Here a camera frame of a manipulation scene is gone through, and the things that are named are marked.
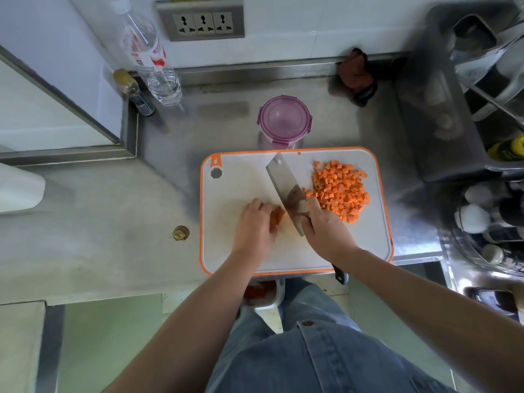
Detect person's left hand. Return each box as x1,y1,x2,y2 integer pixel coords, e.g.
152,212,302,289
232,198,285,263

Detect person's right hand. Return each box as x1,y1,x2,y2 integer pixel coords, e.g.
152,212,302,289
301,196,361,265

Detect pile of diced carrot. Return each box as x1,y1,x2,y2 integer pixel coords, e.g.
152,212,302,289
304,159,372,225

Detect black-handled kitchen knife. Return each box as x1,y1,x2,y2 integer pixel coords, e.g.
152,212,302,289
265,152,350,286

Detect purple lidded container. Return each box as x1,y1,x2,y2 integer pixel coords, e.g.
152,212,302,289
257,95,313,150

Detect person's right forearm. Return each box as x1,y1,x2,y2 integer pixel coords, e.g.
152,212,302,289
337,248,524,393

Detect person's left forearm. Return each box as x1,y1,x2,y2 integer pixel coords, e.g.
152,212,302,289
104,251,267,393

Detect white orange-rimmed cutting board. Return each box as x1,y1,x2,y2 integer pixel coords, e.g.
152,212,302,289
199,146,395,278

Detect white waste bin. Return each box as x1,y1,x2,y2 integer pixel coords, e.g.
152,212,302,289
240,277,287,312

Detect blue denim trousers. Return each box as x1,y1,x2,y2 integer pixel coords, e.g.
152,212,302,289
204,278,363,393

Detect pale green cabinet front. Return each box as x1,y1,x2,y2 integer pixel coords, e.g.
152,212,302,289
56,293,165,393
349,264,456,388

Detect clear round basin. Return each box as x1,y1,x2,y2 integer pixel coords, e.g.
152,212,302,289
438,188,524,278

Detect blue denim shirt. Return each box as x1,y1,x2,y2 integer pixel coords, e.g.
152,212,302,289
204,321,459,393

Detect group of seasoning bottles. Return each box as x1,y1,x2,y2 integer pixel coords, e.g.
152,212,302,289
453,181,524,274

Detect dark red cloth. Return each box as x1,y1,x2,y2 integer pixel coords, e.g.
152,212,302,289
336,47,379,108

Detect clear plastic water bottle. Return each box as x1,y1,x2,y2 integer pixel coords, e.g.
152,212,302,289
109,0,183,108

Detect small gold-capped bottle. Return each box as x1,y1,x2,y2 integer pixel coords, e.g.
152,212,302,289
112,68,157,118

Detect black rectangular device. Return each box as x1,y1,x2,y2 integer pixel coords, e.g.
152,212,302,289
466,287,520,320

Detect yellow-capped sauce bottle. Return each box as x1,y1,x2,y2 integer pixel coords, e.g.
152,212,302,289
486,134,524,163

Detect white and black bag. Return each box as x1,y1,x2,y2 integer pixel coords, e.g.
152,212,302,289
449,11,524,122

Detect metal utensil handle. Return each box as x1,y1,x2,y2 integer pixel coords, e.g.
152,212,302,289
466,82,524,128

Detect grey wall socket panel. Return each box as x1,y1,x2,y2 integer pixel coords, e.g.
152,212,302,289
155,0,246,43

